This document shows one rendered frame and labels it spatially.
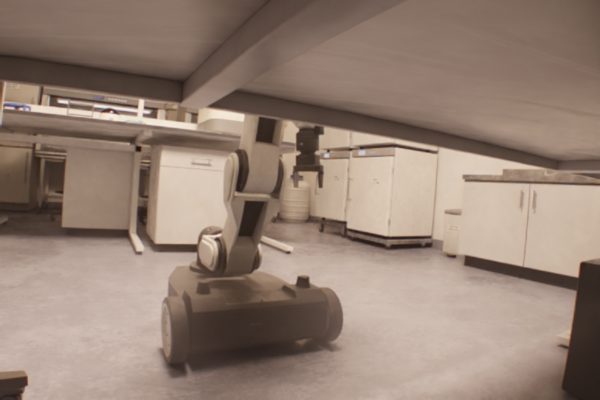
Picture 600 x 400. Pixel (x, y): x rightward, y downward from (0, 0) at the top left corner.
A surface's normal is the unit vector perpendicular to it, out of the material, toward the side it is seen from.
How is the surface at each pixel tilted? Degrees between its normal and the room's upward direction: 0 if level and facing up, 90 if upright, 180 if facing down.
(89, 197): 90
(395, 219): 90
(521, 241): 90
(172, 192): 90
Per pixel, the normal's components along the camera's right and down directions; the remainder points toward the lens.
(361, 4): -0.07, 1.00
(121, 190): 0.50, 0.03
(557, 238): -0.86, -0.07
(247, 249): 0.37, 0.61
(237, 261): 0.44, 0.40
